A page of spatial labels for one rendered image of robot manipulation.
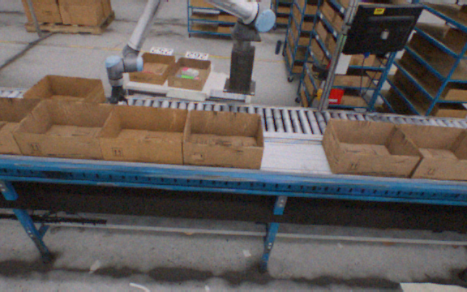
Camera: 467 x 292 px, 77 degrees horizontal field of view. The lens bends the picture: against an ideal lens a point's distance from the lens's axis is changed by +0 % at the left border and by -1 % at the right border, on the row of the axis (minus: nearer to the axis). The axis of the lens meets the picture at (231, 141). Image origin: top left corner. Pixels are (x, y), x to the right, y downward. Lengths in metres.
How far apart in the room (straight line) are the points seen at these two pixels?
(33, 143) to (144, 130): 0.54
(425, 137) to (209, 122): 1.27
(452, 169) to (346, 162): 0.55
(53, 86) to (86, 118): 0.70
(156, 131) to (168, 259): 0.93
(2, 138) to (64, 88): 0.84
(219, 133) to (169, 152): 0.38
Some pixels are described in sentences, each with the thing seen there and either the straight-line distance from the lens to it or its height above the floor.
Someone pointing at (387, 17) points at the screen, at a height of 1.49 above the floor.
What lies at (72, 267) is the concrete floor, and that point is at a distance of 2.37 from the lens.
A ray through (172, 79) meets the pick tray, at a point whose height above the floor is 0.82.
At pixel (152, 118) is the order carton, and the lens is 1.73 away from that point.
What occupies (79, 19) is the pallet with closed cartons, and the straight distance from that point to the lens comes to 5.97.
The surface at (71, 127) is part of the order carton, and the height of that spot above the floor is 0.89.
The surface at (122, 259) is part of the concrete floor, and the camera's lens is 2.30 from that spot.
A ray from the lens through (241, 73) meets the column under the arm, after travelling 2.38.
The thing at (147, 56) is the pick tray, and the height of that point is 0.81.
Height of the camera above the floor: 1.95
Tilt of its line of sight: 39 degrees down
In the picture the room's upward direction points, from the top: 5 degrees clockwise
